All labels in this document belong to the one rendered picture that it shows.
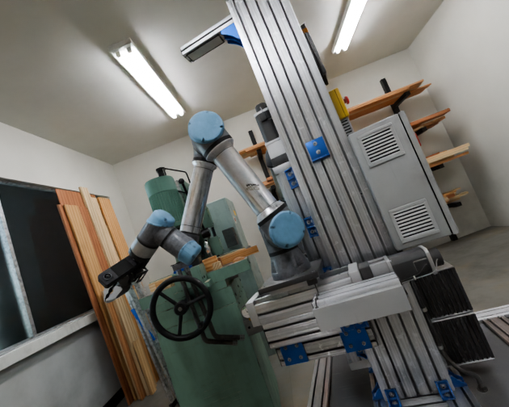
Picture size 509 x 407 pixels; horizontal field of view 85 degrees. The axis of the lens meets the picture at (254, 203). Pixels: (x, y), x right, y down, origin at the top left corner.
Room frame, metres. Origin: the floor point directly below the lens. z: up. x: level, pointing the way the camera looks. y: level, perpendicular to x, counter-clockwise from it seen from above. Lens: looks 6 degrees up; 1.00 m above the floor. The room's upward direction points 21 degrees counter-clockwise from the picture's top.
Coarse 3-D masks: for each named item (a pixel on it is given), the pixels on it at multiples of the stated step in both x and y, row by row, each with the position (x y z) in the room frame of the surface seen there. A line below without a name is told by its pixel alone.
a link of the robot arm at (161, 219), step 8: (152, 216) 0.84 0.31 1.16; (160, 216) 0.83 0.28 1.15; (168, 216) 0.87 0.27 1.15; (152, 224) 0.83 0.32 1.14; (160, 224) 0.84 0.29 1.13; (168, 224) 0.85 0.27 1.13; (144, 232) 0.85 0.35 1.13; (152, 232) 0.84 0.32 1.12; (160, 232) 0.84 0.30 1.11; (168, 232) 0.85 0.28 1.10; (144, 240) 0.85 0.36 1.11; (152, 240) 0.85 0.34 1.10; (160, 240) 0.85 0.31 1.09; (152, 248) 0.87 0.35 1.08
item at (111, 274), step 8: (128, 256) 0.89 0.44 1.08; (120, 264) 0.86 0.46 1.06; (128, 264) 0.87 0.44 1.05; (136, 264) 0.88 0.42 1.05; (104, 272) 0.83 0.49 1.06; (112, 272) 0.84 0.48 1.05; (120, 272) 0.85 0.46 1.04; (128, 272) 0.87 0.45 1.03; (104, 280) 0.81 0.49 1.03; (112, 280) 0.82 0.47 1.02
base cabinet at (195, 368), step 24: (240, 288) 1.83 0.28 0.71; (216, 312) 1.46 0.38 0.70; (240, 312) 1.46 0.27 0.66; (168, 360) 1.45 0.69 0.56; (192, 360) 1.45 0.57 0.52; (216, 360) 1.45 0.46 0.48; (240, 360) 1.46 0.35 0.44; (264, 360) 1.74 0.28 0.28; (192, 384) 1.45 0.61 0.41; (216, 384) 1.45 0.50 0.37; (240, 384) 1.46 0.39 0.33; (264, 384) 1.46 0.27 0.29
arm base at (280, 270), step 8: (296, 248) 1.03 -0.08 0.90; (272, 256) 1.03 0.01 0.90; (280, 256) 1.01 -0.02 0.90; (288, 256) 1.01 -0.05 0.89; (296, 256) 1.02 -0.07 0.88; (304, 256) 1.04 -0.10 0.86; (272, 264) 1.05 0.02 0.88; (280, 264) 1.01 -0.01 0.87; (288, 264) 1.00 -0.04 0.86; (296, 264) 1.01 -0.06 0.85; (304, 264) 1.01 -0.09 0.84; (272, 272) 1.05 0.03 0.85; (280, 272) 1.01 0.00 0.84; (288, 272) 0.99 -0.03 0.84; (296, 272) 0.99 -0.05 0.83
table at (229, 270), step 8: (232, 264) 1.47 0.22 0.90; (240, 264) 1.47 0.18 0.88; (248, 264) 1.47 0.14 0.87; (208, 272) 1.48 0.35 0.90; (216, 272) 1.46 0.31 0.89; (224, 272) 1.46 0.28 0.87; (232, 272) 1.46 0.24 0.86; (240, 272) 1.47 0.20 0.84; (208, 280) 1.39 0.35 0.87; (216, 280) 1.46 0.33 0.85; (168, 288) 1.45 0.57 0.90; (144, 296) 1.49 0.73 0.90; (160, 296) 1.45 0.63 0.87; (176, 296) 1.36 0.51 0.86; (184, 296) 1.36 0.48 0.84; (144, 304) 1.44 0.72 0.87
